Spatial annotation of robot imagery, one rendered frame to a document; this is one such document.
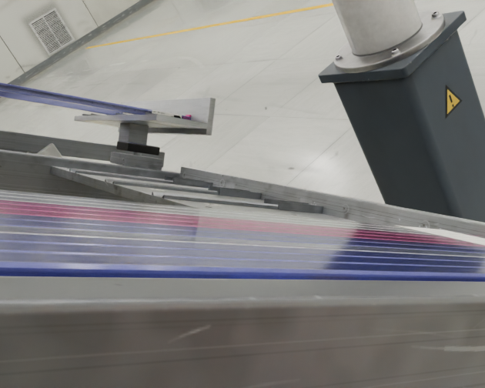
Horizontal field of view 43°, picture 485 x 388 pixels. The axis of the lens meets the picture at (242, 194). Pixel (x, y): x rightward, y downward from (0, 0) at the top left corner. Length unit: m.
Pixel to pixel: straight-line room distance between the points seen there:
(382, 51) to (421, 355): 0.87
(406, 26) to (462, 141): 0.23
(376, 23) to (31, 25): 7.72
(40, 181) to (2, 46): 7.66
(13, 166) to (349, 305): 0.69
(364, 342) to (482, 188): 1.02
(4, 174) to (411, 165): 0.66
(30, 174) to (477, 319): 0.68
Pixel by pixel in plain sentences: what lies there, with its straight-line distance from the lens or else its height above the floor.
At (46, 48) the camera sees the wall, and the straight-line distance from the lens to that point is 8.61.
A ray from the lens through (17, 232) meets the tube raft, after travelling 0.20.
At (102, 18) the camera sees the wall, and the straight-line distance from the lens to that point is 8.93.
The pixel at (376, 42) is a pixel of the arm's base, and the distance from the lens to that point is 1.03.
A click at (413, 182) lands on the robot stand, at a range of 1.13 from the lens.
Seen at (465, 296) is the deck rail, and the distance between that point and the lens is 0.20.
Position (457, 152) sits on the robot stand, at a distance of 1.11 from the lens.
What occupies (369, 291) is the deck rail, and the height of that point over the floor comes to 0.94.
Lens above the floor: 1.05
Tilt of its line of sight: 26 degrees down
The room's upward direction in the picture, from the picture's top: 29 degrees counter-clockwise
